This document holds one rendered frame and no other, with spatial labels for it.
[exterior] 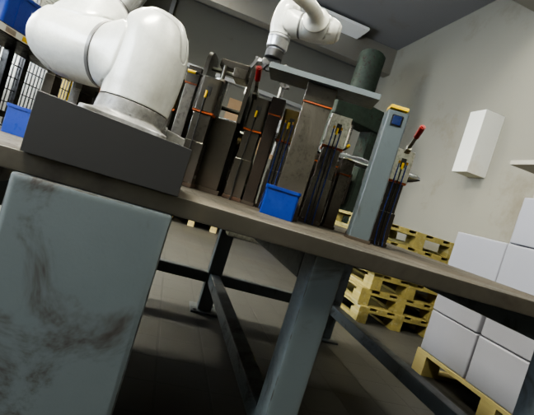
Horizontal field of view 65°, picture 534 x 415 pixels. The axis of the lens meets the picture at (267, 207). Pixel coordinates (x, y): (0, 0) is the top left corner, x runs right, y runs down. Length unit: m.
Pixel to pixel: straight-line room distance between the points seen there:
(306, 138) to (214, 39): 6.40
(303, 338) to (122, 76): 0.70
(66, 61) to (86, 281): 0.49
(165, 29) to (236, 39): 6.80
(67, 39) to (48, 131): 0.27
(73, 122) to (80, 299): 0.34
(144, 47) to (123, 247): 0.41
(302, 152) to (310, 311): 0.58
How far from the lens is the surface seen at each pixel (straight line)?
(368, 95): 1.40
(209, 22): 7.79
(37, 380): 0.98
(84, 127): 0.86
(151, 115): 0.94
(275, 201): 1.25
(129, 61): 0.95
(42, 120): 0.87
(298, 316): 1.00
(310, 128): 1.39
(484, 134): 4.37
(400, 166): 1.59
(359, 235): 1.40
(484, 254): 2.61
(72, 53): 1.05
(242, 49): 7.74
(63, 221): 0.87
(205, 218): 0.87
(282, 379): 1.05
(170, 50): 0.96
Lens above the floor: 0.76
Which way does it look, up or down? 2 degrees down
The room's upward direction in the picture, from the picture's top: 17 degrees clockwise
